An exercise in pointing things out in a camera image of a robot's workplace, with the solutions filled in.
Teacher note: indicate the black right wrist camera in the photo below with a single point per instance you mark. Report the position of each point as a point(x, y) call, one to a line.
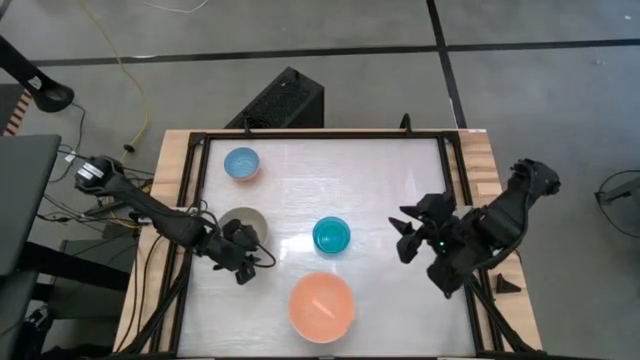
point(447, 272)

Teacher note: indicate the teal bowl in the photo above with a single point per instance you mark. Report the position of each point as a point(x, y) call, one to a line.
point(331, 235)

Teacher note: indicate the orange striped board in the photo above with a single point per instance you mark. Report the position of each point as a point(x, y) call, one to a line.
point(17, 114)

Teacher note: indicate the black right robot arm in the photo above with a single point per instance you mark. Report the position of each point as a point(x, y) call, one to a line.
point(505, 215)

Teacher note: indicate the black metal table frame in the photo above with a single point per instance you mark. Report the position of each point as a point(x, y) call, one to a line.
point(320, 135)

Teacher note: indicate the black perforated box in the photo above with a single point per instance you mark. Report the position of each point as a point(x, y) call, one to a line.
point(280, 102)

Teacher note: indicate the large orange bowl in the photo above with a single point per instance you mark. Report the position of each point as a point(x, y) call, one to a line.
point(321, 307)

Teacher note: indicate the grey bowl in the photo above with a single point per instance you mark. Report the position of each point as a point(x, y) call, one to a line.
point(260, 220)

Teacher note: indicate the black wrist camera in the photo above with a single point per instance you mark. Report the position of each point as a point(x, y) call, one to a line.
point(447, 272)
point(245, 275)

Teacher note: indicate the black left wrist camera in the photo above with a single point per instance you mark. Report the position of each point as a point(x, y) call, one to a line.
point(245, 275)

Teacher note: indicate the blue bowl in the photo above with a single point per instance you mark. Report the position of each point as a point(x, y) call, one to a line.
point(242, 163)

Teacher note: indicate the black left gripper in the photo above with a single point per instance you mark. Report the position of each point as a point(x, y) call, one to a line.
point(227, 252)

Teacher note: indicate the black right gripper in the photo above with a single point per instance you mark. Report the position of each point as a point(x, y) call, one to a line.
point(437, 222)

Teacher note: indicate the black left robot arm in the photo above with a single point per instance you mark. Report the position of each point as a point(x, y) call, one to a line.
point(150, 212)

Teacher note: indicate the black triangular bracket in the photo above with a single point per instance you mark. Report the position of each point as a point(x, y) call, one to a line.
point(506, 285)

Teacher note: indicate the grey desk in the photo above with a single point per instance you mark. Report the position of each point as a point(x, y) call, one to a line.
point(22, 200)

